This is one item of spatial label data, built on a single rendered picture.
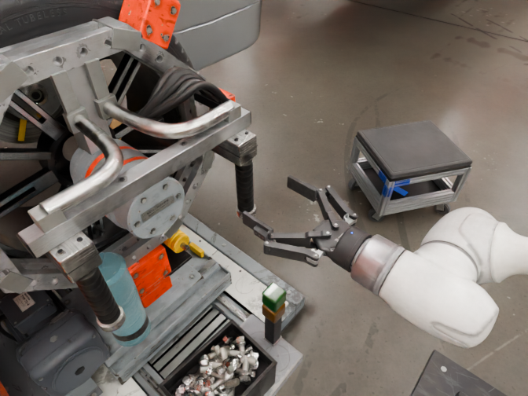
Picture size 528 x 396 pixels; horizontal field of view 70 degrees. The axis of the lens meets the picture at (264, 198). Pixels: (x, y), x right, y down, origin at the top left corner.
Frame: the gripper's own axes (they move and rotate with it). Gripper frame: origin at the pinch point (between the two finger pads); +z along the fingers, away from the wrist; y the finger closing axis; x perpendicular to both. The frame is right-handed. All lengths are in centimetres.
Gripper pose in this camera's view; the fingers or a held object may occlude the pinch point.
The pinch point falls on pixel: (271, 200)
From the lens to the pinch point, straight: 74.6
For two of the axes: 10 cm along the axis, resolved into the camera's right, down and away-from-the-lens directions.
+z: -7.6, -4.6, 4.7
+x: 0.0, -7.2, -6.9
